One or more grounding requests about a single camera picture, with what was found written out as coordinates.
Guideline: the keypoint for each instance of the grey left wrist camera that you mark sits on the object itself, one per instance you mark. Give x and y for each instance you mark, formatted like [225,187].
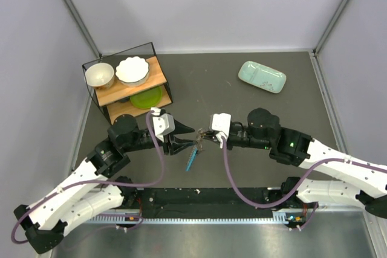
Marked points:
[164,124]

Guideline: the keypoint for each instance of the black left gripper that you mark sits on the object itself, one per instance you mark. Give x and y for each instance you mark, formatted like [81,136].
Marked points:
[177,144]

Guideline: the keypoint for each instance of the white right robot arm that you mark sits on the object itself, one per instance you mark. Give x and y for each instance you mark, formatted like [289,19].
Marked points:
[331,176]

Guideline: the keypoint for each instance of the white scalloped bowl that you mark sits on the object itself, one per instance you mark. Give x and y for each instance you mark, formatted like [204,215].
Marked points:
[133,71]

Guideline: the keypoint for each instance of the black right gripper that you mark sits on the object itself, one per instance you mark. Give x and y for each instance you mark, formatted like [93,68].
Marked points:
[211,135]

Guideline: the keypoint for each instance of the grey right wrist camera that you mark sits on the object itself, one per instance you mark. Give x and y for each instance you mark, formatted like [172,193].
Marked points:
[220,122]

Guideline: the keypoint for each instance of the beige ceramic bowl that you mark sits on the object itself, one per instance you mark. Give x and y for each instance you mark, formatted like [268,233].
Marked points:
[100,76]

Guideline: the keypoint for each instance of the green plate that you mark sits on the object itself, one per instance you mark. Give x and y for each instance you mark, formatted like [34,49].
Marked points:
[147,99]

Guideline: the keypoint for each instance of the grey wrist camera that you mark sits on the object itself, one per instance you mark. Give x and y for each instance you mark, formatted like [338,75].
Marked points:
[220,122]
[164,124]

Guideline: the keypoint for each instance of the light green rectangular tray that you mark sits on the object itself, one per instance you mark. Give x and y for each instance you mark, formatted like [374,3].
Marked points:
[262,77]

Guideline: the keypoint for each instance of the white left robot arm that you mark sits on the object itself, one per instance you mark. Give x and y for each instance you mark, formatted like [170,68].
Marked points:
[88,190]

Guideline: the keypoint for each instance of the metal key organizer blue handle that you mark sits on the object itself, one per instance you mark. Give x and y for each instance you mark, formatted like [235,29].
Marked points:
[193,154]

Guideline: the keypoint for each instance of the black wire wooden shelf rack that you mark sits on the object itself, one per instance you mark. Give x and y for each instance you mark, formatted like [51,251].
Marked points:
[115,101]

